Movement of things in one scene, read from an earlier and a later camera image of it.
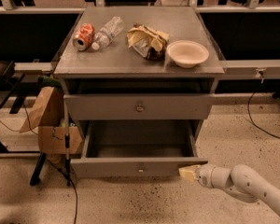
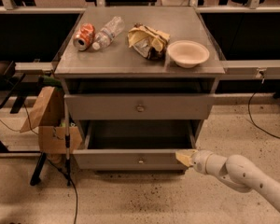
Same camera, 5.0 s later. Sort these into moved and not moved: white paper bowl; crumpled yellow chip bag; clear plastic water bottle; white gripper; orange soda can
Moved: white gripper
Not moved: crumpled yellow chip bag; white paper bowl; orange soda can; clear plastic water bottle
